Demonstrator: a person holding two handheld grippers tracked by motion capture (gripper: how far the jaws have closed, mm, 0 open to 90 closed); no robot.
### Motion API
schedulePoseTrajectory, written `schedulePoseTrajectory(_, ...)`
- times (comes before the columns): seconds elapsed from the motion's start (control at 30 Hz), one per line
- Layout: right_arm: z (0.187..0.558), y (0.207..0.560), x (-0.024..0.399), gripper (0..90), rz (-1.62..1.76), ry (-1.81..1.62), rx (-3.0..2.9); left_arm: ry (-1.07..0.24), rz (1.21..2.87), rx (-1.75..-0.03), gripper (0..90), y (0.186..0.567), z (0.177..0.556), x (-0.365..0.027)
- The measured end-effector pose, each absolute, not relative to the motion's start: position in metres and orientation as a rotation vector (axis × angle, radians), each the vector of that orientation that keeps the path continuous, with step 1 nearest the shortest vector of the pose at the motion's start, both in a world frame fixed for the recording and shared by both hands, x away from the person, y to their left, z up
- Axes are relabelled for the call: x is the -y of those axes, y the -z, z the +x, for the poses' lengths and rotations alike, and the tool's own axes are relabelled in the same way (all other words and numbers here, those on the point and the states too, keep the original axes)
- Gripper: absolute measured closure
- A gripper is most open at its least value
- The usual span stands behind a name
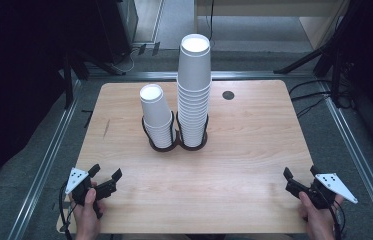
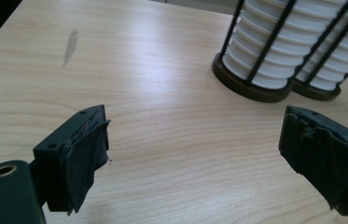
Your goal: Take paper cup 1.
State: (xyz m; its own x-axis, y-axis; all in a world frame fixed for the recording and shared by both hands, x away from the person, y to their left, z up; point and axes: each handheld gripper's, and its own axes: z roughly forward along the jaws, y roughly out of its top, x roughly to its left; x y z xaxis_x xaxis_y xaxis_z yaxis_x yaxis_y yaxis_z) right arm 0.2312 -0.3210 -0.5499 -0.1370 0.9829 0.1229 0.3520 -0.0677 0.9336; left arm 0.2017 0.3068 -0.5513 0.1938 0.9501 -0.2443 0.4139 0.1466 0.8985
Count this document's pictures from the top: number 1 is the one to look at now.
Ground dark cabinet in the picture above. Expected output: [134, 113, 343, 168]
[95, 0, 139, 64]

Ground black metal stand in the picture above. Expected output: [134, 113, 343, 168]
[61, 53, 126, 110]

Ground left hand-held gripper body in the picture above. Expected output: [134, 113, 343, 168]
[65, 167, 118, 220]

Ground black tripod stand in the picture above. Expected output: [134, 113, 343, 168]
[273, 0, 355, 108]

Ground black floor cable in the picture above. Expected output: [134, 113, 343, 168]
[290, 92, 332, 102]
[295, 96, 330, 118]
[288, 78, 333, 96]

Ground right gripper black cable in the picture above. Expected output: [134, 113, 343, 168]
[326, 197, 348, 240]

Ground light wooden furniture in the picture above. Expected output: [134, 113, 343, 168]
[193, 0, 352, 51]

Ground person's left hand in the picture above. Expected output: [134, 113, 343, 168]
[71, 188, 104, 240]

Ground person's right hand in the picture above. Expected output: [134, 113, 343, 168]
[298, 191, 345, 240]

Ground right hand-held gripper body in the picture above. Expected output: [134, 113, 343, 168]
[285, 172, 359, 210]

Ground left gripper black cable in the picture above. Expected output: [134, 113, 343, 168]
[58, 181, 77, 240]

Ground black tape strip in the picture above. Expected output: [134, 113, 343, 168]
[81, 109, 94, 129]

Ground white floor cable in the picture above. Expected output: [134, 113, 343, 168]
[113, 46, 142, 74]

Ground black wire double cup holder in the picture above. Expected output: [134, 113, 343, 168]
[141, 110, 209, 153]

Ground aluminium floor rail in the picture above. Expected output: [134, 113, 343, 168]
[318, 79, 373, 240]
[85, 70, 318, 82]
[7, 79, 83, 240]

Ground short stack of white cups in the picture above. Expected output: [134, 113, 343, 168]
[139, 83, 175, 150]

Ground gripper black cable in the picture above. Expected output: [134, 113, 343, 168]
[58, 181, 77, 240]
[326, 197, 348, 240]

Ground black hanging cable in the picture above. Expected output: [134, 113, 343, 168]
[207, 0, 216, 43]

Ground tall stack of white cups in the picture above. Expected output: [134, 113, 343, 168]
[176, 33, 213, 148]

